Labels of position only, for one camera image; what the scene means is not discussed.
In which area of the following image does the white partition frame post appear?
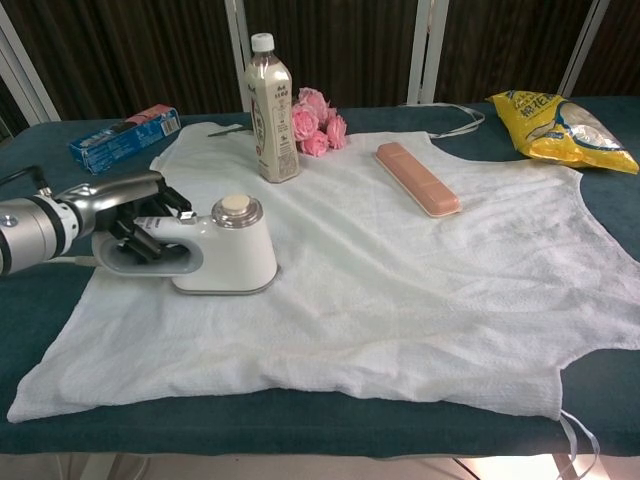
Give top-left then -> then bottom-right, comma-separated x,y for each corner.
406,0 -> 450,106
224,0 -> 257,76
0,19 -> 62,124
555,0 -> 613,99

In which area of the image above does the beige milk tea bottle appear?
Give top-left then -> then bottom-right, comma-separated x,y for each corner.
243,32 -> 303,185

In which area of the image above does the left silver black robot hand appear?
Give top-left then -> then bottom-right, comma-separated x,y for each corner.
53,169 -> 194,265

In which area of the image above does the dark teal table cover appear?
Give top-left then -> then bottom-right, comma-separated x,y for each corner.
0,102 -> 640,462

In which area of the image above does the blue pink cookie box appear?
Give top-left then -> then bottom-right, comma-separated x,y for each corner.
66,103 -> 183,176

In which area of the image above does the pink oblong plastic case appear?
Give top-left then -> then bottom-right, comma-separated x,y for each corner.
374,141 -> 463,220

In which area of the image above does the white handheld steam iron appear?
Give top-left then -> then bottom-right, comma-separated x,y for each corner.
90,194 -> 280,298

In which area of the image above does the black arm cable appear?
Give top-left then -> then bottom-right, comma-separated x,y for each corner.
0,166 -> 52,198

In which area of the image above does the white sleeveless cloth garment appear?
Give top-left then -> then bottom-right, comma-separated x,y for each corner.
5,102 -> 640,480

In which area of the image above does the pink rose bouquet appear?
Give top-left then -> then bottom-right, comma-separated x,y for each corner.
206,86 -> 349,159

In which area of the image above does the yellow marshmallow snack bag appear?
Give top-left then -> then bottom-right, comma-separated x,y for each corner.
486,89 -> 640,176

